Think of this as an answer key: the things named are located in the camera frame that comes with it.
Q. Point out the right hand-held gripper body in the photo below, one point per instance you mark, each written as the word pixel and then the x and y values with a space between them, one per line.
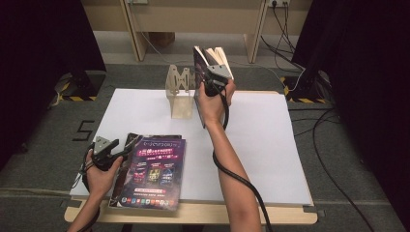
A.
pixel 219 72

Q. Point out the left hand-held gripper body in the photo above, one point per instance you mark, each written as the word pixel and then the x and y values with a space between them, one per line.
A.
pixel 103 153

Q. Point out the purple magazine with blue spine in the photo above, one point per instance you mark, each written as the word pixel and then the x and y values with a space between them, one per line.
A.
pixel 199 77

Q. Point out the black magazine with red print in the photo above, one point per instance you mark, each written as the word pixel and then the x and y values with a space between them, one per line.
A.
pixel 120 188

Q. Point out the wooden book rack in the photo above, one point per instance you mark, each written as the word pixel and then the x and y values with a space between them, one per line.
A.
pixel 180 108

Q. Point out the person's left hand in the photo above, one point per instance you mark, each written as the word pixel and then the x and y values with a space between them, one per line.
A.
pixel 101 183

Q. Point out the person's right hand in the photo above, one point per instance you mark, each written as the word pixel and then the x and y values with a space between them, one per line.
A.
pixel 212 111

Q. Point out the beige wooden desk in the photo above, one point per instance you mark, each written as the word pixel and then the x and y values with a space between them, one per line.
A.
pixel 193 19

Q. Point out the yellow black hazard tape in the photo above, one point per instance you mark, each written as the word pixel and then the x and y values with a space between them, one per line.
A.
pixel 77 98
pixel 306 100

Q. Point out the brown box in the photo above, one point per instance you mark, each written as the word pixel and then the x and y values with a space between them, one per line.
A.
pixel 162 38

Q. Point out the black stand base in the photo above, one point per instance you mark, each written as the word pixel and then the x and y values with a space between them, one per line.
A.
pixel 306 85
pixel 87 83

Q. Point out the white paper sheet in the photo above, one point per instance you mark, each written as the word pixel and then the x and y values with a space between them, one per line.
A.
pixel 257 145

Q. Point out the black curtain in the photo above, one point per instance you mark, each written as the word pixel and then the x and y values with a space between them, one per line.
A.
pixel 370 80
pixel 32 64

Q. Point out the white wall socket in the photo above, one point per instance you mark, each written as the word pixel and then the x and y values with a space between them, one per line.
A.
pixel 278 2

